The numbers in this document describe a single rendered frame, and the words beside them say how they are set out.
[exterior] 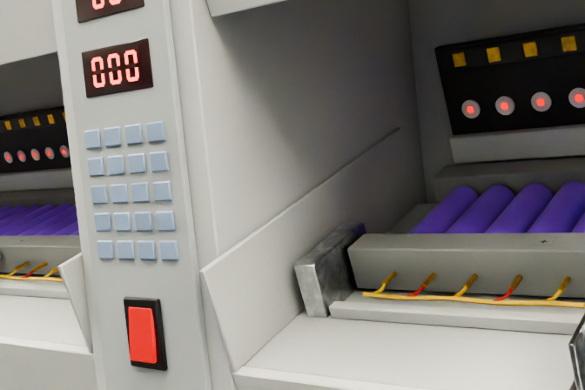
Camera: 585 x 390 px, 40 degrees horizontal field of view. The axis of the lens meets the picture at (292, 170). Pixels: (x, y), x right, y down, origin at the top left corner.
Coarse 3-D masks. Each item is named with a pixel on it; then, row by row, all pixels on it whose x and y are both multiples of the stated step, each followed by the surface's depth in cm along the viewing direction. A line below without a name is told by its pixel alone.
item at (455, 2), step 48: (432, 0) 49; (480, 0) 48; (528, 0) 46; (576, 0) 44; (432, 48) 50; (0, 96) 77; (48, 96) 73; (432, 96) 50; (432, 144) 50; (432, 192) 51
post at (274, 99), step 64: (192, 0) 35; (320, 0) 43; (384, 0) 48; (64, 64) 40; (192, 64) 35; (256, 64) 38; (320, 64) 42; (384, 64) 48; (192, 128) 35; (256, 128) 38; (320, 128) 42; (384, 128) 47; (192, 192) 36; (256, 192) 37
